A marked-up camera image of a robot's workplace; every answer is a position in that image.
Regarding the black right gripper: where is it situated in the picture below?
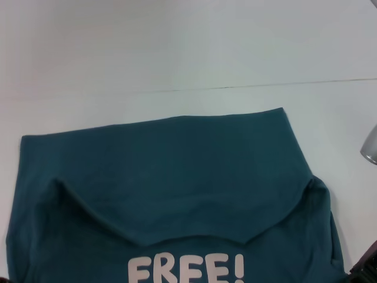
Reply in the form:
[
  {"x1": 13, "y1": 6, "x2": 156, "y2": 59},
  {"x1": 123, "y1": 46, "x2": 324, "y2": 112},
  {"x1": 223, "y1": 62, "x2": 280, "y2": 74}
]
[{"x1": 347, "y1": 238, "x2": 377, "y2": 283}]

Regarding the blue t-shirt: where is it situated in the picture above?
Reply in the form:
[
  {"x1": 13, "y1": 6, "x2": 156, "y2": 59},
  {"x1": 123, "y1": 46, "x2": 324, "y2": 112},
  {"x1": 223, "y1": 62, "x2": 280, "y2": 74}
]
[{"x1": 5, "y1": 107, "x2": 347, "y2": 283}]

